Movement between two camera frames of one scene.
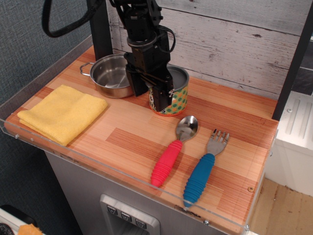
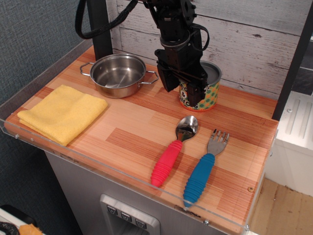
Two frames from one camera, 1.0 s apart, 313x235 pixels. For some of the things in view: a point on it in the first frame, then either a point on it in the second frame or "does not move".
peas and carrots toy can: [180, 78] → [213, 72]
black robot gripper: [153, 59] → [182, 53]
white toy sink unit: [291, 161] does not move
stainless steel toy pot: [110, 75] does not move
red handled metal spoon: [186, 128] does not move
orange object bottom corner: [29, 229] does not move
